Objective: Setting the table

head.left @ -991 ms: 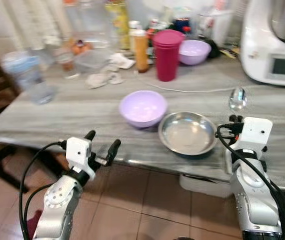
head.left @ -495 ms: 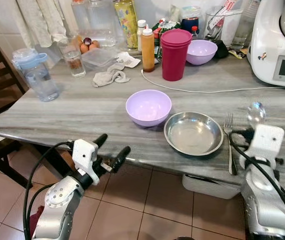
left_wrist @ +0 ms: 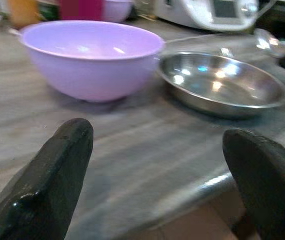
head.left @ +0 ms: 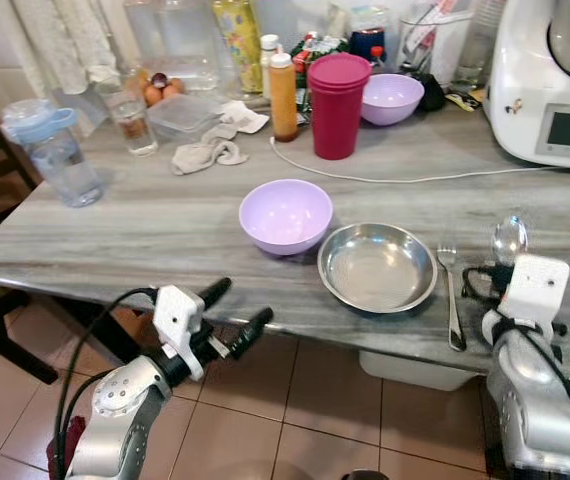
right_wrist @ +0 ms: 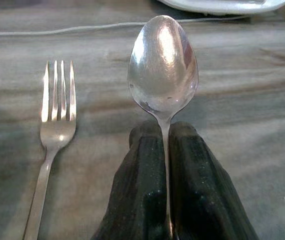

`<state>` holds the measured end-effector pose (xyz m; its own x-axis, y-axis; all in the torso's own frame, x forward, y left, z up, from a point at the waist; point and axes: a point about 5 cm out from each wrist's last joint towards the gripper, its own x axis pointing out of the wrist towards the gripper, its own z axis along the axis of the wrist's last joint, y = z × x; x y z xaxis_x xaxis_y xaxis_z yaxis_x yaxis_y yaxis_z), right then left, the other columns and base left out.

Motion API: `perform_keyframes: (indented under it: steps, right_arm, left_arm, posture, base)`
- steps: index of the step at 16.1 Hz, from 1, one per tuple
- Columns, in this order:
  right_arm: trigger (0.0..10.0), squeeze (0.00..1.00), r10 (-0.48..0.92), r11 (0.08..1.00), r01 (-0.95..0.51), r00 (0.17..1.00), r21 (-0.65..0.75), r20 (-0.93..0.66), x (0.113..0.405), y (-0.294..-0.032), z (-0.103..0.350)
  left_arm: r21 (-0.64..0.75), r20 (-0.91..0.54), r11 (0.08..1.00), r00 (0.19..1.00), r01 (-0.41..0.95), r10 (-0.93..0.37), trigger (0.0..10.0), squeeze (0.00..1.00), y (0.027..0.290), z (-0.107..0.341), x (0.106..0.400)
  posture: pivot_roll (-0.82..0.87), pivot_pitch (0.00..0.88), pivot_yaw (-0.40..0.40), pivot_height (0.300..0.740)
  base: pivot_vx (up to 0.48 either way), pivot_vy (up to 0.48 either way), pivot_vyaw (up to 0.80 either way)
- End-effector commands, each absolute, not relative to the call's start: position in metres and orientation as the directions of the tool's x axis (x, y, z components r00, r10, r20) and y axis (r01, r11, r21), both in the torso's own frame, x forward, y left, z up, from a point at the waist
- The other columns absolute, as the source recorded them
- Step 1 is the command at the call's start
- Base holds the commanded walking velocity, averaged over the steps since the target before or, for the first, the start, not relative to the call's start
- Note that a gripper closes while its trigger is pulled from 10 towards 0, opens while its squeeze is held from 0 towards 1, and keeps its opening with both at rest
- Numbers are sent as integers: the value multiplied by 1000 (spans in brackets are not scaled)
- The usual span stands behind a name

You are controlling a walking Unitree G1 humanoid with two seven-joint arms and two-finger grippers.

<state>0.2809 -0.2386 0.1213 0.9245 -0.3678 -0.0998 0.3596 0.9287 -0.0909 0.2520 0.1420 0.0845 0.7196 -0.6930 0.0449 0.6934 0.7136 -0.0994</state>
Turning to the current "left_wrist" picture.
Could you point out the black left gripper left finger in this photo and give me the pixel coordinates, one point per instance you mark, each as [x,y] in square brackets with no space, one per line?
[47,185]

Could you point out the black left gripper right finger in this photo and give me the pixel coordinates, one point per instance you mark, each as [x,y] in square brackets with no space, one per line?
[270,182]

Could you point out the shallow stainless steel plate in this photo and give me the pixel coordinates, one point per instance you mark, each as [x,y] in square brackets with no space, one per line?
[220,85]

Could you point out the large lilac plastic bowl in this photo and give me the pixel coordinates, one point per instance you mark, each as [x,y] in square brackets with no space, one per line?
[92,62]

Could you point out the clear glass lid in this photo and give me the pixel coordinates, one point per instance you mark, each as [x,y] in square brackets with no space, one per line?
[267,42]

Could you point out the clear glass bowl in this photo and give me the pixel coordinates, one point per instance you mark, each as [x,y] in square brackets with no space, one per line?
[207,45]

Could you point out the orange bottle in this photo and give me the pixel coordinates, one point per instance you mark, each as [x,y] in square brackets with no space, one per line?
[23,11]

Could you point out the magenta plastic container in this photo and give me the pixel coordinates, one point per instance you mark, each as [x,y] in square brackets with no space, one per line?
[81,9]

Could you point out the white kitchen appliance with display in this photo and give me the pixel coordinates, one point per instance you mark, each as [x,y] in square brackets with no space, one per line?
[207,12]

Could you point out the small lilac plastic bowl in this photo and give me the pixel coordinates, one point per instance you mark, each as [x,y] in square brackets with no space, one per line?
[116,10]

